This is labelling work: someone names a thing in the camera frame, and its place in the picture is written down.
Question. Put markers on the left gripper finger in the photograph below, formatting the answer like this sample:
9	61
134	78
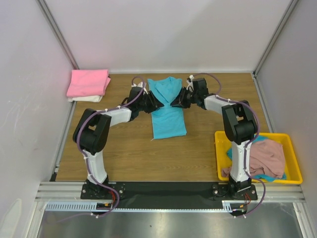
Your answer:
149	108
154	101

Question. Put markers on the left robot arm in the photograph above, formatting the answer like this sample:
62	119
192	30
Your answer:
93	128

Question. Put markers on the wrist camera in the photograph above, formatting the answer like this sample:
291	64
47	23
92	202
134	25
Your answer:
141	85
189	81

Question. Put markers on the white cable duct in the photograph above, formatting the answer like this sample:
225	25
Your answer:
138	205

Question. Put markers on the aluminium frame post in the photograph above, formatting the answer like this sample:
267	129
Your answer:
287	14
44	7

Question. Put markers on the folded white t shirt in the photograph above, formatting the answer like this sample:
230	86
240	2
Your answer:
94	99

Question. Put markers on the folded pink t shirt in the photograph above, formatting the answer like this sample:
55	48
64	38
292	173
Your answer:
86	83

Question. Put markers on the aluminium front rail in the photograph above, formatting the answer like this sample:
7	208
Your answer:
70	191

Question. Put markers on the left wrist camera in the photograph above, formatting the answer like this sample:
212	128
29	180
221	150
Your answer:
141	85

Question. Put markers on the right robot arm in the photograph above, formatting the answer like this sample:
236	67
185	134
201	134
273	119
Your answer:
240	127

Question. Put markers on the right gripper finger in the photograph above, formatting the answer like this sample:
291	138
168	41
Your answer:
182	96
181	104

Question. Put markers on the yellow plastic bin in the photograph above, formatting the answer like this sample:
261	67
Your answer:
292	170

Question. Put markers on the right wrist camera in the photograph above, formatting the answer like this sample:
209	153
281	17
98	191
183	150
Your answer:
189	81

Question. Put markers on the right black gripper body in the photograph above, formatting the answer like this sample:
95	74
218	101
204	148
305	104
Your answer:
184	96

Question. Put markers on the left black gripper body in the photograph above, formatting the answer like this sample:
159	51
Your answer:
145	104

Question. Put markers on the right aluminium frame post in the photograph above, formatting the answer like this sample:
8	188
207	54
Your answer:
287	14

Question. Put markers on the dusty pink t shirt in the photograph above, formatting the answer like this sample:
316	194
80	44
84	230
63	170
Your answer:
267	160

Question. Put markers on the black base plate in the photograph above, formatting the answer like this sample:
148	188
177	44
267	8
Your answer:
179	192

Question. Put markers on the left aluminium frame post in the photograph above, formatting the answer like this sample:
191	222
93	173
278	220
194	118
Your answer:
44	7

